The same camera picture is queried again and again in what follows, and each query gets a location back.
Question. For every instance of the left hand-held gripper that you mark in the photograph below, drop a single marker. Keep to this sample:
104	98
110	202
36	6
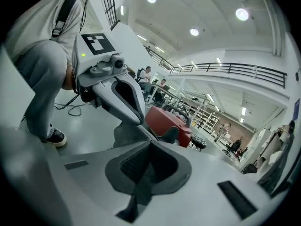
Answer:
94	60

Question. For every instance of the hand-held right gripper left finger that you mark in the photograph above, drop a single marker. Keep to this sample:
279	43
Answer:
94	185

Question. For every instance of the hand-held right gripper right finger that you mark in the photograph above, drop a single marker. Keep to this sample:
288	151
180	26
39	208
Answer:
202	201

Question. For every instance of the dark grey cloth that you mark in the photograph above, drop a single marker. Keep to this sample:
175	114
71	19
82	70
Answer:
128	135

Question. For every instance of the person's left forearm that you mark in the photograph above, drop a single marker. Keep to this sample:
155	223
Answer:
67	81

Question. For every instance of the black fabric piece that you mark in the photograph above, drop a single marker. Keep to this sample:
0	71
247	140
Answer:
249	168

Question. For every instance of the black mesh office chair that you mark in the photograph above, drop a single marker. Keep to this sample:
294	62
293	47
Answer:
140	74

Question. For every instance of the grey office desk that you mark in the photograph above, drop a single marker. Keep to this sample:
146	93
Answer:
169	92

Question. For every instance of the person's left shoe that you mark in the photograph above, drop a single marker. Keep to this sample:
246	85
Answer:
56	138

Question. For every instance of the white metal shelving rack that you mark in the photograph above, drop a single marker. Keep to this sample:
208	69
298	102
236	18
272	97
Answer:
204	116

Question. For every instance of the person's left leg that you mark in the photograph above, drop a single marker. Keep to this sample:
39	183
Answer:
42	91

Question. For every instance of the white hanging garment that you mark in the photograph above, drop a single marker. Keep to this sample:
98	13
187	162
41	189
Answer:
272	147

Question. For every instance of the black stair railing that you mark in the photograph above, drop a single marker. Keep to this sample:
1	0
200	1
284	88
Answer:
109	6

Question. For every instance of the black mezzanine railing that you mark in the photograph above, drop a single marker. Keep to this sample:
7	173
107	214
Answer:
230	70

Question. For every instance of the person's white shirt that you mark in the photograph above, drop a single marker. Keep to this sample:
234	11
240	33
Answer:
40	20

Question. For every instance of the black hat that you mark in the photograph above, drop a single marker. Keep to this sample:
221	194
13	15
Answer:
292	123

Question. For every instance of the wall sign plaque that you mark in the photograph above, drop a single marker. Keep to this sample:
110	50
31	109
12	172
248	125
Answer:
296	109

